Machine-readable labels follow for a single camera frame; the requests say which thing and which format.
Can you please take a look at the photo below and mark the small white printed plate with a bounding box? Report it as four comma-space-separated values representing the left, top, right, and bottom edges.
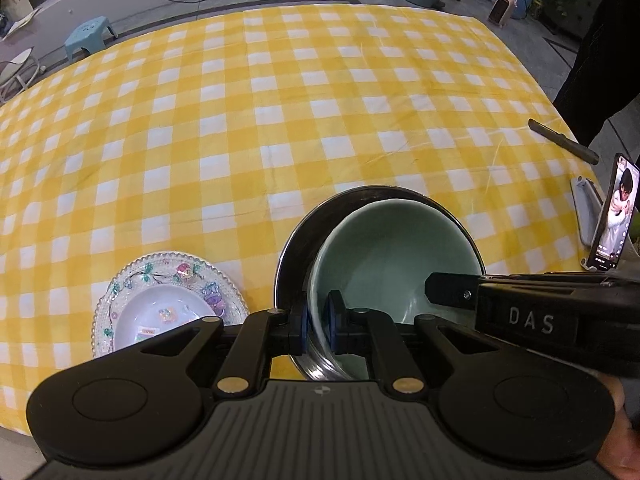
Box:
114, 285, 221, 354

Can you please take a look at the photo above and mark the beige space heater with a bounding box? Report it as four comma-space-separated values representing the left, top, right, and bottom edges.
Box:
487, 0, 519, 27

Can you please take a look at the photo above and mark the green ceramic bowl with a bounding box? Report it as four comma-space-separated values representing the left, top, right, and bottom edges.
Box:
311, 199, 481, 380

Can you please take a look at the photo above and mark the person's right hand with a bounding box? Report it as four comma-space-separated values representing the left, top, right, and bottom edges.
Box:
595, 375, 640, 480

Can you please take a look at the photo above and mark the black pen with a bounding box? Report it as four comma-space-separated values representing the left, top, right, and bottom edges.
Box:
528, 119, 600, 164

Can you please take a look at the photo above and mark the light blue plastic stool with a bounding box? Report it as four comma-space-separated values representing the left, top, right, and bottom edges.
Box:
64, 16, 119, 59

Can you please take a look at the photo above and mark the yellow checked tablecloth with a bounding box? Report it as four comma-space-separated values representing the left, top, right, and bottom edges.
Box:
0, 2, 602, 442

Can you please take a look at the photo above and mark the grey phone stand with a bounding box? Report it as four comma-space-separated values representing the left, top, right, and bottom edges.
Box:
571, 175, 606, 249

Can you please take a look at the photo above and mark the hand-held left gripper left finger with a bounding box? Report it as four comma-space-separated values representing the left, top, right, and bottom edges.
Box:
144, 304, 309, 397

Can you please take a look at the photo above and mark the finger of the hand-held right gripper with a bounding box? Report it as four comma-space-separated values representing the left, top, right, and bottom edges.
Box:
424, 272, 484, 311

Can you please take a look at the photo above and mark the black smartphone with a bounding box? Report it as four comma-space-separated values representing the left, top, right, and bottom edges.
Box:
586, 152, 640, 271

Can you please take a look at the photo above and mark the white chair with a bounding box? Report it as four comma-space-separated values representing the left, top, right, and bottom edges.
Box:
0, 47, 41, 102

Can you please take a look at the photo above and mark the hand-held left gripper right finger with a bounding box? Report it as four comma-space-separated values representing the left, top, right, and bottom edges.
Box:
326, 292, 482, 395

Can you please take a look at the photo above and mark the patterned white plate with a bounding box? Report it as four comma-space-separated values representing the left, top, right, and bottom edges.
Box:
91, 252, 250, 359

